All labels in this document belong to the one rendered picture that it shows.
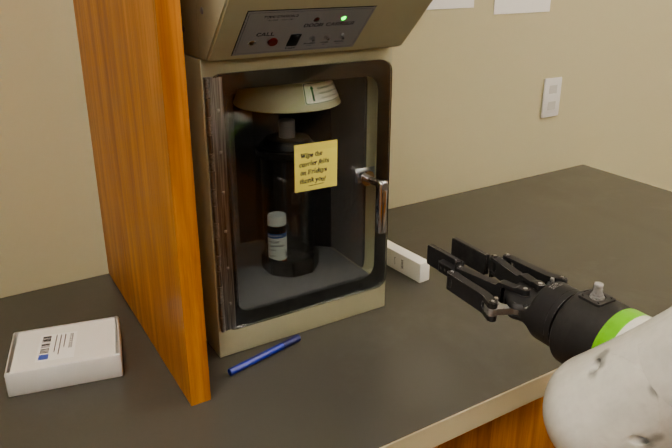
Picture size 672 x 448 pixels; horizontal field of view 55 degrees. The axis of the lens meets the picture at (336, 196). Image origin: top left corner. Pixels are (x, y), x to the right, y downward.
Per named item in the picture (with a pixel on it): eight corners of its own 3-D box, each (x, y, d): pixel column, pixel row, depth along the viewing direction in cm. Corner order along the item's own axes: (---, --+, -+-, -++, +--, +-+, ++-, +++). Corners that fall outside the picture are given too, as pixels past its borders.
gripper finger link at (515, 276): (537, 286, 79) (547, 284, 80) (489, 250, 89) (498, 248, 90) (534, 314, 81) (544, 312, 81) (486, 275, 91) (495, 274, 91)
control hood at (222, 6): (198, 59, 87) (192, -19, 84) (393, 44, 103) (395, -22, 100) (231, 71, 78) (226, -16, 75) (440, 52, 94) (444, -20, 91)
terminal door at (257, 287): (223, 330, 102) (206, 74, 88) (383, 283, 117) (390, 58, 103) (225, 332, 101) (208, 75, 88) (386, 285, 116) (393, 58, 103)
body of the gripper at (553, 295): (602, 285, 76) (541, 256, 83) (551, 304, 72) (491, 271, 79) (593, 341, 78) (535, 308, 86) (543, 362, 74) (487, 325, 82)
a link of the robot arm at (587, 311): (581, 403, 70) (635, 377, 74) (596, 307, 66) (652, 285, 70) (538, 374, 75) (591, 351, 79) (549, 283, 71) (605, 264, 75)
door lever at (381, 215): (372, 222, 110) (359, 225, 109) (373, 169, 107) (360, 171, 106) (390, 233, 106) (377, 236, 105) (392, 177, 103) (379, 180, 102)
